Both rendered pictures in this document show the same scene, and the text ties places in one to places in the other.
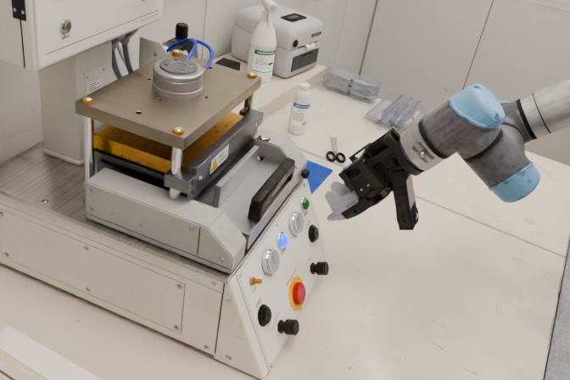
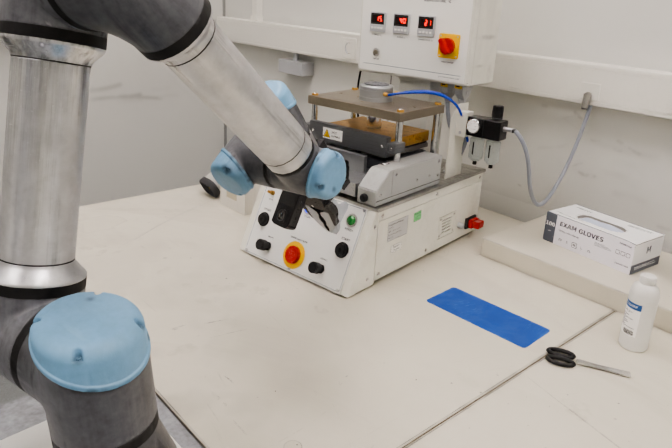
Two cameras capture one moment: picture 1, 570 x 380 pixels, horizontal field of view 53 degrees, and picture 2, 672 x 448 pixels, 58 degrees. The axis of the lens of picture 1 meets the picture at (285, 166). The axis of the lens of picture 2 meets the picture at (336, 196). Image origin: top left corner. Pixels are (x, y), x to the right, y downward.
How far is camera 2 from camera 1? 178 cm
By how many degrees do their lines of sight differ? 100
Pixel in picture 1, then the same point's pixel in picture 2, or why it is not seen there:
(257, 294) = (270, 204)
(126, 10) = (425, 62)
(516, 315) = (210, 390)
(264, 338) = (255, 230)
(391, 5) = not seen: outside the picture
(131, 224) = not seen: hidden behind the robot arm
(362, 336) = (249, 290)
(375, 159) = not seen: hidden behind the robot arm
